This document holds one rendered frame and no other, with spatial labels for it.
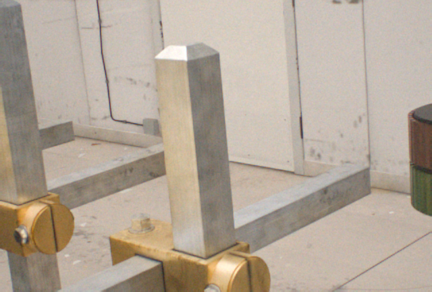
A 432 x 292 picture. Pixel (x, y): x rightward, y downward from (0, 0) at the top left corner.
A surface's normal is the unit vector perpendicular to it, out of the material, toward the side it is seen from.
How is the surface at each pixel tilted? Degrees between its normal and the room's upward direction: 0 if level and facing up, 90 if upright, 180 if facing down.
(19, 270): 90
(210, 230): 90
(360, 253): 0
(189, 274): 90
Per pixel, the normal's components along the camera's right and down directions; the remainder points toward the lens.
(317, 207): 0.72, 0.11
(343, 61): -0.69, 0.23
